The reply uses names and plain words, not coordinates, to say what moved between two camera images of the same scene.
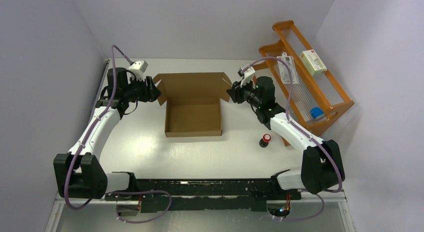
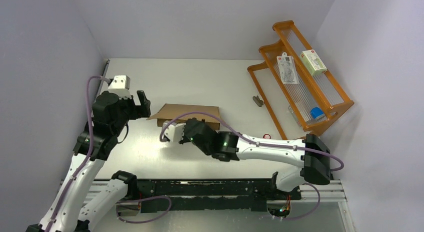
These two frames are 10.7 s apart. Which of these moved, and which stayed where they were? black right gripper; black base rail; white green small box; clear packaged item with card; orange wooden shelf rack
Moved: black right gripper
Stayed: black base rail; white green small box; orange wooden shelf rack; clear packaged item with card
